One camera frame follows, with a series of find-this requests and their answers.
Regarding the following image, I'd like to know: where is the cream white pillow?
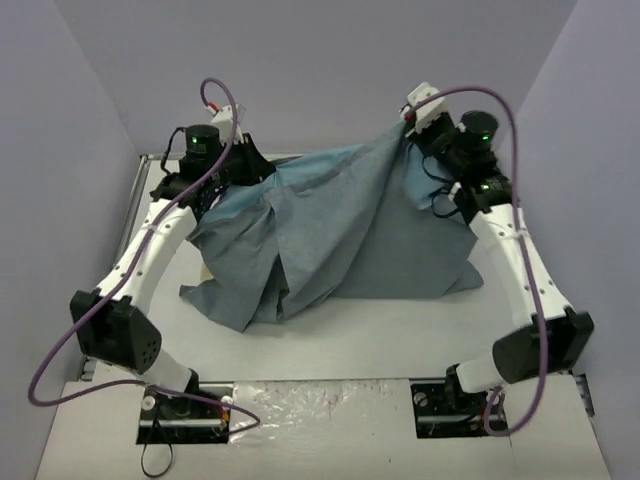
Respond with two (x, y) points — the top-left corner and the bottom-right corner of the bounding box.
(200, 264), (213, 281)

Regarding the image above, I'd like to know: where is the striped pillowcase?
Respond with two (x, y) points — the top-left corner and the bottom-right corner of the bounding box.
(180, 125), (483, 332)

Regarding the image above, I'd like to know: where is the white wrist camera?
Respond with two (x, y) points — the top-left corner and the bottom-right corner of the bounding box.
(206, 103), (246, 145)
(400, 82), (449, 137)

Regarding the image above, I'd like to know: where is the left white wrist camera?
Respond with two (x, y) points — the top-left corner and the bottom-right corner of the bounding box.
(206, 103), (246, 145)

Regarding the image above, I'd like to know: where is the thin black cable loop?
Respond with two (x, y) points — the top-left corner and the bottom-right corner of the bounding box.
(139, 429), (177, 479)

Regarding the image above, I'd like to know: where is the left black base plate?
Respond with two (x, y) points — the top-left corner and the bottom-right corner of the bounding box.
(136, 388), (230, 445)

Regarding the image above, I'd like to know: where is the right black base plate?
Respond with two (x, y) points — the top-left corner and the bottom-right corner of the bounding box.
(410, 379), (489, 440)

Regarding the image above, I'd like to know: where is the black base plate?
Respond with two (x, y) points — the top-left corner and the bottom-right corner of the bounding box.
(136, 388), (230, 445)
(410, 379), (489, 440)

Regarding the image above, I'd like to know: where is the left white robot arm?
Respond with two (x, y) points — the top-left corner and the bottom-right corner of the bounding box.
(70, 124), (275, 418)

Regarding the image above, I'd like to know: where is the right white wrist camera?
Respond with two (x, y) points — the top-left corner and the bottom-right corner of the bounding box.
(400, 82), (449, 137)

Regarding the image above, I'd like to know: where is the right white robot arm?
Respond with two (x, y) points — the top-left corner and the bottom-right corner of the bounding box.
(407, 111), (594, 413)

